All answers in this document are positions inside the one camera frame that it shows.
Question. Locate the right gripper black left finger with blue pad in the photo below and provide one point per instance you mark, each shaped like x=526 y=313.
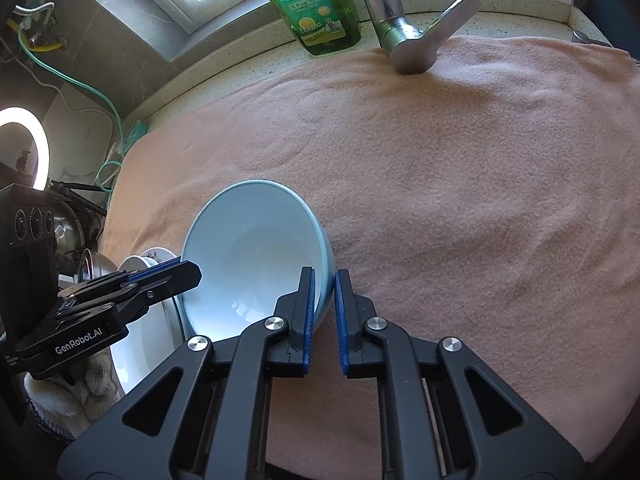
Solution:
x=202 y=413

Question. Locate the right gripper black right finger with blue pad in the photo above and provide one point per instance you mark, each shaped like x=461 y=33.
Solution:
x=444 y=413

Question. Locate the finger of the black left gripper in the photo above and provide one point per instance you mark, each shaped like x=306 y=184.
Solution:
x=161 y=282

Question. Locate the white plate with leaf pattern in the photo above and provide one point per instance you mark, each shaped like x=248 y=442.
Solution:
x=151 y=339

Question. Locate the light blue ceramic bowl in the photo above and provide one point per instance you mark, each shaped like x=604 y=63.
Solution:
x=251 y=241

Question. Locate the chrome kitchen faucet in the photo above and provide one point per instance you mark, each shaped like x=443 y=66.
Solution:
x=409 y=50

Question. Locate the white gloved hand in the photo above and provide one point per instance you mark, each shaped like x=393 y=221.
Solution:
x=70 y=408

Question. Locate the black tripod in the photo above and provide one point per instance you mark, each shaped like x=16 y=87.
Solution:
x=70 y=190

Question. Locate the teal small fan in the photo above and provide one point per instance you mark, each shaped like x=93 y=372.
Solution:
x=135 y=133

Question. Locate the pink towel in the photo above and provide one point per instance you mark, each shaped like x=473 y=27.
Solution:
x=494 y=198

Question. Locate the green dish soap bottle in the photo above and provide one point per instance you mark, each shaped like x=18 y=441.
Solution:
x=320 y=26

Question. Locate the white ring light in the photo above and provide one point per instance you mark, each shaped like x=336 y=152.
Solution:
x=27 y=120

